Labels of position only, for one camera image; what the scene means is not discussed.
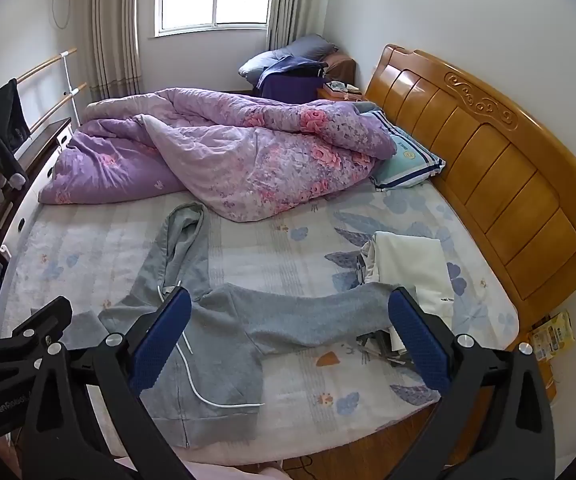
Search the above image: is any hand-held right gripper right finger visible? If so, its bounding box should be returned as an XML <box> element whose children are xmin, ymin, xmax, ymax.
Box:
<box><xmin>385</xmin><ymin>286</ymin><xmax>556</xmax><ymax>480</ymax></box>

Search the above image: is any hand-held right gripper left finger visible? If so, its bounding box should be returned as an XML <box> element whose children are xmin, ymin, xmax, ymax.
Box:
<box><xmin>20</xmin><ymin>287</ymin><xmax>199</xmax><ymax>480</ymax></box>

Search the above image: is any grey hoodie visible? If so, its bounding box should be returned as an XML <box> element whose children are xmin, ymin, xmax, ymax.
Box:
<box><xmin>70</xmin><ymin>202</ymin><xmax>403</xmax><ymax>448</ymax></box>

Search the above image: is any wooden clothes rack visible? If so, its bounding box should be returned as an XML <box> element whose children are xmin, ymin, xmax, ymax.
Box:
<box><xmin>0</xmin><ymin>49</ymin><xmax>89</xmax><ymax>226</ymax></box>

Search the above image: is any white folded garment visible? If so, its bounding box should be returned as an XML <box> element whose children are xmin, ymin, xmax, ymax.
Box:
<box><xmin>360</xmin><ymin>231</ymin><xmax>456</xmax><ymax>361</ymax></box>

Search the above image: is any yellow packet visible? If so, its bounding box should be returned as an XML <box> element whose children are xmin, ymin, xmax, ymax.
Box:
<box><xmin>528</xmin><ymin>310</ymin><xmax>576</xmax><ymax>361</ymax></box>

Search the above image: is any bed with printed sheet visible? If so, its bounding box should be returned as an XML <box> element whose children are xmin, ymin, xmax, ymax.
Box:
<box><xmin>0</xmin><ymin>180</ymin><xmax>521</xmax><ymax>463</ymax></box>

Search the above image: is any person's pink clothing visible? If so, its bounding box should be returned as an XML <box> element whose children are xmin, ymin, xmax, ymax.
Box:
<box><xmin>183</xmin><ymin>460</ymin><xmax>289</xmax><ymax>480</ymax></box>

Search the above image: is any white cabinet with dark top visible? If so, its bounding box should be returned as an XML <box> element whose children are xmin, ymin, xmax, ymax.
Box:
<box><xmin>0</xmin><ymin>117</ymin><xmax>75</xmax><ymax>266</ymax></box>

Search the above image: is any teal striped pillow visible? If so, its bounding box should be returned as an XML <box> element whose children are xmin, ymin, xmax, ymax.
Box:
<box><xmin>355</xmin><ymin>102</ymin><xmax>446</xmax><ymax>193</ymax></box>

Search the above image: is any wooden headboard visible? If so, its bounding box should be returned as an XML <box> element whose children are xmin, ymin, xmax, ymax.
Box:
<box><xmin>363</xmin><ymin>44</ymin><xmax>576</xmax><ymax>326</ymax></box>

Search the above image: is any purple floral quilt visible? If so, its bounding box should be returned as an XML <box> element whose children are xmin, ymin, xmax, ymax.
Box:
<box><xmin>38</xmin><ymin>87</ymin><xmax>399</xmax><ymax>223</ymax></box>

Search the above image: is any wooden nightstand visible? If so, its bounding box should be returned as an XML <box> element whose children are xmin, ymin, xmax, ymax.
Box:
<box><xmin>317</xmin><ymin>80</ymin><xmax>366</xmax><ymax>106</ymax></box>

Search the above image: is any brown cushion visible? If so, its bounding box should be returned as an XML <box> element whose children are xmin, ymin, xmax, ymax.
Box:
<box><xmin>325</xmin><ymin>52</ymin><xmax>357</xmax><ymax>86</ymax></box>

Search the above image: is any dark blue cloth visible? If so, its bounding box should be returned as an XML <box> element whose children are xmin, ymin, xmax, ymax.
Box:
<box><xmin>258</xmin><ymin>57</ymin><xmax>329</xmax><ymax>102</ymax></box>

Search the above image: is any striped beige curtain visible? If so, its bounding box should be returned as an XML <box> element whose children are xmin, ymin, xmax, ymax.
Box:
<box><xmin>90</xmin><ymin>0</ymin><xmax>144</xmax><ymax>103</ymax></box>
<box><xmin>266</xmin><ymin>0</ymin><xmax>336</xmax><ymax>53</ymax></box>

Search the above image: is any pile of pillows on chair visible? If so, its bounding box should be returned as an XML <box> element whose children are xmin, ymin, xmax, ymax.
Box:
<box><xmin>239</xmin><ymin>35</ymin><xmax>339</xmax><ymax>86</ymax></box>

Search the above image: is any air conditioner cable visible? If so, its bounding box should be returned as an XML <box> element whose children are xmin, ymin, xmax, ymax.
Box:
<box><xmin>50</xmin><ymin>0</ymin><xmax>76</xmax><ymax>31</ymax></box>

